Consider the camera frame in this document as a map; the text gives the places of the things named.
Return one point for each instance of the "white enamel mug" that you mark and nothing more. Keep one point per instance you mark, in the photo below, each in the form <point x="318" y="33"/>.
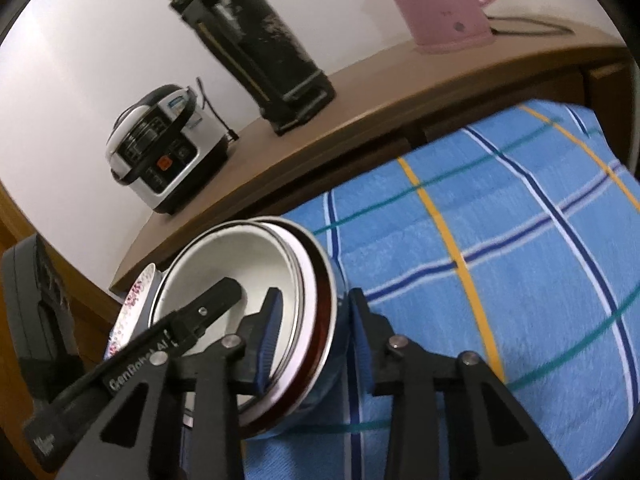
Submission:
<point x="220" y="260"/>

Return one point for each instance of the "pink electric kettle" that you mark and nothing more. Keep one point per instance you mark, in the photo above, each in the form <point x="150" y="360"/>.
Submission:
<point x="430" y="0"/>

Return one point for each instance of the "pink floral rim plate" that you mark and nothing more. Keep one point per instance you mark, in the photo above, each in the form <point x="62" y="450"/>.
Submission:
<point x="130" y="310"/>

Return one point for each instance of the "silver black rice cooker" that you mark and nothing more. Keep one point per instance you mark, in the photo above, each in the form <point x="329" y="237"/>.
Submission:
<point x="165" y="160"/>

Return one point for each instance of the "black thermos flask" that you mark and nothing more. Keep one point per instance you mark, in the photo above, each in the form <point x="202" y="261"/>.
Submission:
<point x="270" y="45"/>

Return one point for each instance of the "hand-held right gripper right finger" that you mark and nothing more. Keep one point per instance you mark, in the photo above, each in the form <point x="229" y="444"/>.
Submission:
<point x="362" y="340"/>

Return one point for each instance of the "wooden cabinet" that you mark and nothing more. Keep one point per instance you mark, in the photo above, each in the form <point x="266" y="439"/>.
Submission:
<point x="350" y="95"/>

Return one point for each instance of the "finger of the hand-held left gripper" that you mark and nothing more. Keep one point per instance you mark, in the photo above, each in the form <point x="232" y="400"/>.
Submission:
<point x="200" y="310"/>

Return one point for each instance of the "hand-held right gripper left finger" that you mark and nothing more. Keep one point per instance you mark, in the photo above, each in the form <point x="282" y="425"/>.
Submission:
<point x="267" y="340"/>

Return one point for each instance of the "red plastic bowl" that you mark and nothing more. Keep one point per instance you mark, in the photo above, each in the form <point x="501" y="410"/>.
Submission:
<point x="315" y="310"/>

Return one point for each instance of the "blue plaid cloth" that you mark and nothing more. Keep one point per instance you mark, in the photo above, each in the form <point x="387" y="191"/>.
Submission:
<point x="500" y="260"/>

